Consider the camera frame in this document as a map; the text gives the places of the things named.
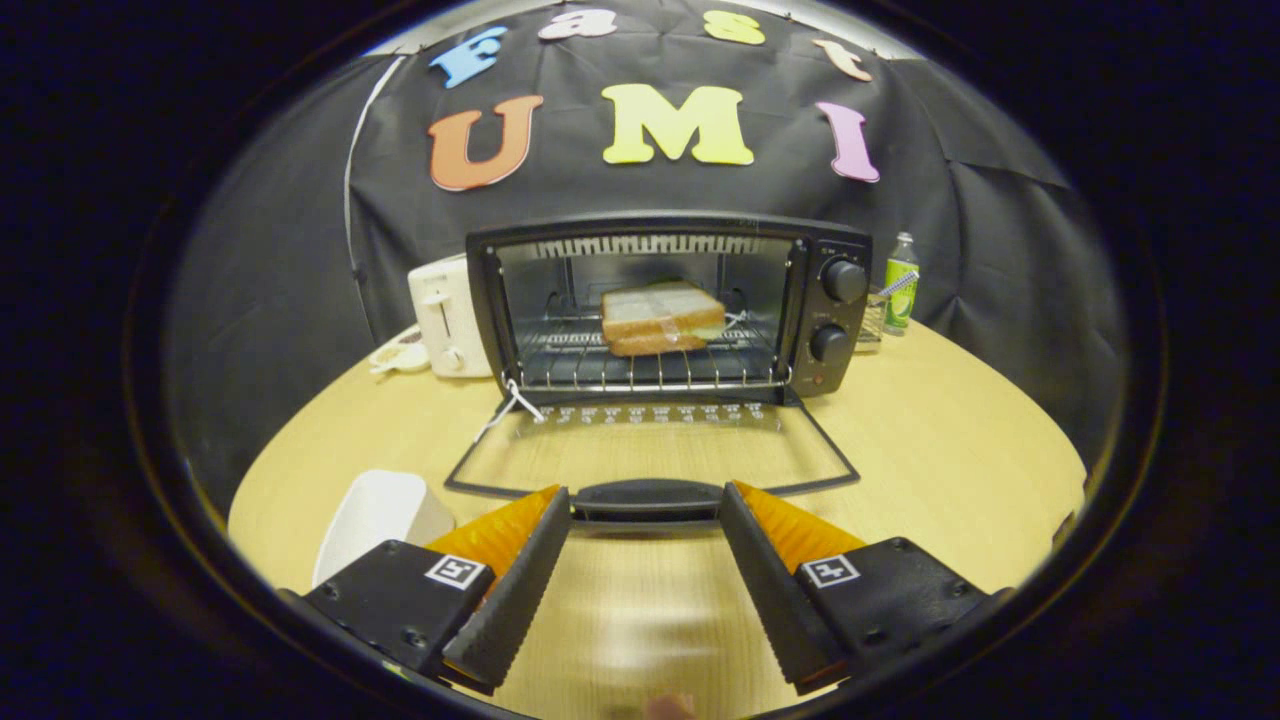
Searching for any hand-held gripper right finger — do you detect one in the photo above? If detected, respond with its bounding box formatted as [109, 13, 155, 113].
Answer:
[718, 480, 991, 696]

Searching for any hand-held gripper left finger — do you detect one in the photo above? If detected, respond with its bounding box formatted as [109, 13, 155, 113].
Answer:
[300, 485, 573, 696]

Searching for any toast sandwich with lettuce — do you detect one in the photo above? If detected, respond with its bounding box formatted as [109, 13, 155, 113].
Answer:
[600, 282, 728, 358]

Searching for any black toaster oven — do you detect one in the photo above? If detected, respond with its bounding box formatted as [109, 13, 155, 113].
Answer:
[445, 210, 873, 526]

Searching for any white pop-up toaster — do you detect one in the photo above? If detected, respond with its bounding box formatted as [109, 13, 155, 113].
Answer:
[408, 254, 494, 379]

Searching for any white rectangular plate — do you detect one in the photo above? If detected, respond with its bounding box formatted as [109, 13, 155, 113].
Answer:
[312, 470, 456, 588]

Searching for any small white patterned dish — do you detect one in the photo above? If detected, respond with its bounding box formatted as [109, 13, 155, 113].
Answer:
[368, 325, 433, 376]

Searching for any green label drink bottle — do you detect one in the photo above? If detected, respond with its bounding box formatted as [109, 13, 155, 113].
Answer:
[883, 232, 920, 336]

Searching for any black backdrop cloth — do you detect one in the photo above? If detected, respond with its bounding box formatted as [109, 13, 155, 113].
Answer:
[165, 0, 1131, 501]

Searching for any small wire rack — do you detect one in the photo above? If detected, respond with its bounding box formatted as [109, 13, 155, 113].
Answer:
[856, 290, 891, 353]

